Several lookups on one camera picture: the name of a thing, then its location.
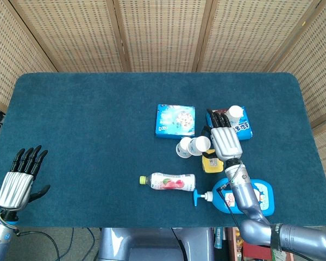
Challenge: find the grey-blue robot torso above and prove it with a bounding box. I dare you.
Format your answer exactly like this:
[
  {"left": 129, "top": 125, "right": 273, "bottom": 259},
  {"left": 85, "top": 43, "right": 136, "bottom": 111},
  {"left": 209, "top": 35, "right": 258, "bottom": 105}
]
[{"left": 97, "top": 227, "right": 215, "bottom": 261}]

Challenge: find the woven bamboo folding screen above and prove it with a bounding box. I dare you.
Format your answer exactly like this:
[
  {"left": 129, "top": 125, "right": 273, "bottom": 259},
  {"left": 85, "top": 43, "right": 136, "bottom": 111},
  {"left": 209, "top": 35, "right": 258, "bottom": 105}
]
[{"left": 0, "top": 0, "right": 326, "bottom": 198}]

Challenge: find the white paper cup blue flower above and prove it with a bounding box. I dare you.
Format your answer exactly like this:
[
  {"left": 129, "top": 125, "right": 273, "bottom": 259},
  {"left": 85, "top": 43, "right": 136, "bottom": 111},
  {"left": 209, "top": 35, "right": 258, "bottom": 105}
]
[
  {"left": 227, "top": 105, "right": 245, "bottom": 125},
  {"left": 187, "top": 135, "right": 210, "bottom": 156},
  {"left": 175, "top": 136, "right": 192, "bottom": 159}
]

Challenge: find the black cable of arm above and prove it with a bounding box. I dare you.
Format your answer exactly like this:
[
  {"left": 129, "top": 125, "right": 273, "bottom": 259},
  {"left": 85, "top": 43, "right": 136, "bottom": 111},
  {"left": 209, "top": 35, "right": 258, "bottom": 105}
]
[
  {"left": 216, "top": 181, "right": 242, "bottom": 229},
  {"left": 16, "top": 229, "right": 61, "bottom": 261}
]

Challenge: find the blue detergent pump bottle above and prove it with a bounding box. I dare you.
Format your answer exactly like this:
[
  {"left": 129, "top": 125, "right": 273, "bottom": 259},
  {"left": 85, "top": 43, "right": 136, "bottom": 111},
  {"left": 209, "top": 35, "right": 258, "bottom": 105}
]
[{"left": 193, "top": 178, "right": 275, "bottom": 218}]

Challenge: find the red cardboard box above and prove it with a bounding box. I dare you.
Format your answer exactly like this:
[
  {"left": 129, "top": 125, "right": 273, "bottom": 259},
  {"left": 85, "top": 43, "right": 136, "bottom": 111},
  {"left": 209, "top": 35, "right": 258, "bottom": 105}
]
[{"left": 242, "top": 241, "right": 273, "bottom": 259}]

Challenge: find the light blue cookie box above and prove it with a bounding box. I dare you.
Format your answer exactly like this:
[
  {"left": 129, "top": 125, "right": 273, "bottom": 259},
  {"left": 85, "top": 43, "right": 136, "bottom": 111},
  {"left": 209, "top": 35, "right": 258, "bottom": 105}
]
[{"left": 154, "top": 104, "right": 196, "bottom": 140}]

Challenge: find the peach drink plastic bottle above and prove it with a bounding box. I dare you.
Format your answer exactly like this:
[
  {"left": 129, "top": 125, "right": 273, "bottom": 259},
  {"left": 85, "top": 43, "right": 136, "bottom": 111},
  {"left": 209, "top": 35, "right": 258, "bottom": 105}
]
[{"left": 139, "top": 172, "right": 196, "bottom": 191}]

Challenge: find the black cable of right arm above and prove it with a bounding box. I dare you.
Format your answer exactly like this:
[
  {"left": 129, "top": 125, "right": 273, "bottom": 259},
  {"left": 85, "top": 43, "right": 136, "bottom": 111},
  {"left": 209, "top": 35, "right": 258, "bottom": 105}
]
[{"left": 216, "top": 181, "right": 242, "bottom": 229}]

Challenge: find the green tub yellow lid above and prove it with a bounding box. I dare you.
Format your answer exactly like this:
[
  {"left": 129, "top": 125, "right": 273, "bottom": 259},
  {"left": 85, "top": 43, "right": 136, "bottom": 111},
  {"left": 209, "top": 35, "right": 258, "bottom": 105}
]
[{"left": 201, "top": 148, "right": 224, "bottom": 173}]

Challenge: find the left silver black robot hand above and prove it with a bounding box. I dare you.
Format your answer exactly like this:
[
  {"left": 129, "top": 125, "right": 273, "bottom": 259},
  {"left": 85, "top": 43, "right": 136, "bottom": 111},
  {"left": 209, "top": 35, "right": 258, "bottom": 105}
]
[{"left": 0, "top": 145, "right": 51, "bottom": 212}]

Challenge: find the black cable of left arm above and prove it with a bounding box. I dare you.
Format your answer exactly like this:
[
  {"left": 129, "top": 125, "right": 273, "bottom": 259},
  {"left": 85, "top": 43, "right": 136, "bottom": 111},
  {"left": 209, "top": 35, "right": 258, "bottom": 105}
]
[{"left": 16, "top": 229, "right": 61, "bottom": 261}]

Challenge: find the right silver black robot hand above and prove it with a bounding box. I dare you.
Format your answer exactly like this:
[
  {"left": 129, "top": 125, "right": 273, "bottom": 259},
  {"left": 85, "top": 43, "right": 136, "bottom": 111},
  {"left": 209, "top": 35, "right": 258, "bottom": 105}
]
[{"left": 202, "top": 108, "right": 244, "bottom": 162}]

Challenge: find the blue brown chocolate cookie box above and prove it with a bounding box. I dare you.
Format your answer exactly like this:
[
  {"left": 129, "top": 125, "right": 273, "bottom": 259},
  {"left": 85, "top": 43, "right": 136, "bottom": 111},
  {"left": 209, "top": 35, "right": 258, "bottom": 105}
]
[{"left": 205, "top": 105, "right": 254, "bottom": 141}]

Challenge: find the light blue packet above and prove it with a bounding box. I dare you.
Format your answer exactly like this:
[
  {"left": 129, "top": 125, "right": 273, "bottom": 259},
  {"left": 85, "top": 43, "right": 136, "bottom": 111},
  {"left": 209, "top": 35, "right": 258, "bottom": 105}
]
[{"left": 214, "top": 227, "right": 224, "bottom": 250}]

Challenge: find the teal felt table cover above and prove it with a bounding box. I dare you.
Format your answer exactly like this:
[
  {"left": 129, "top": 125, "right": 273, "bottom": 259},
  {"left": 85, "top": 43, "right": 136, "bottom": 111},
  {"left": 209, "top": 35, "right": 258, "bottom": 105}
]
[{"left": 0, "top": 72, "right": 326, "bottom": 228}]

